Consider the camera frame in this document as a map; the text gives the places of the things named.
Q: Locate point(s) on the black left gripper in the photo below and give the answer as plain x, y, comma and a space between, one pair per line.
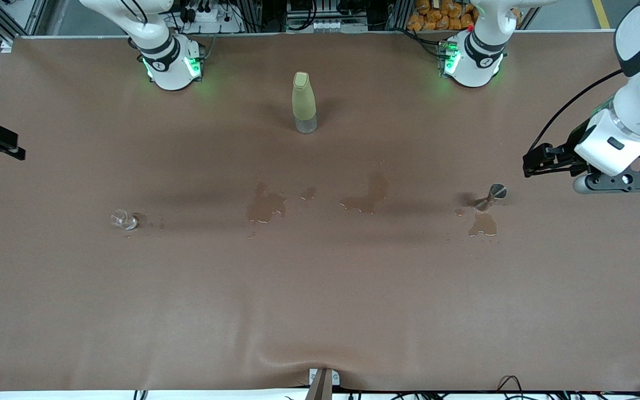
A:
565, 155

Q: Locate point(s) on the steel cocktail jigger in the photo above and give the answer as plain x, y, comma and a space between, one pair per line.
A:
498, 191

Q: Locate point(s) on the clear glass measuring cup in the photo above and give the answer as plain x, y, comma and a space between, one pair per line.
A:
125, 222

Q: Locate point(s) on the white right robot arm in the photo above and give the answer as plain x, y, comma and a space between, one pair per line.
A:
170, 69

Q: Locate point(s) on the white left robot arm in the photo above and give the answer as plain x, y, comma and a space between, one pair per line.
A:
473, 69

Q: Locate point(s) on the orange packaged goods pile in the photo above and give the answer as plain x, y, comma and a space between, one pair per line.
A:
436, 19

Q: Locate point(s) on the white power strip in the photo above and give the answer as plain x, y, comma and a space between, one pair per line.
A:
209, 15

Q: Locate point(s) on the small brown liquid puddle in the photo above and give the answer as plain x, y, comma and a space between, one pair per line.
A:
309, 193

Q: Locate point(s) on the yellow-green plastic bottle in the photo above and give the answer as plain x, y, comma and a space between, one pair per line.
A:
304, 100

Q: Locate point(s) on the white terminal strip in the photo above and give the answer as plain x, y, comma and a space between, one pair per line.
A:
328, 25

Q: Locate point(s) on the brown table mat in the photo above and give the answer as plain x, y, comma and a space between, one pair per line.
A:
320, 305

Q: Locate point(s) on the black equipment box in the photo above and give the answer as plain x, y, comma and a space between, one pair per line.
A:
303, 5

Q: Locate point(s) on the metal table clamp bracket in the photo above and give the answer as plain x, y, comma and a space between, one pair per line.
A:
323, 386

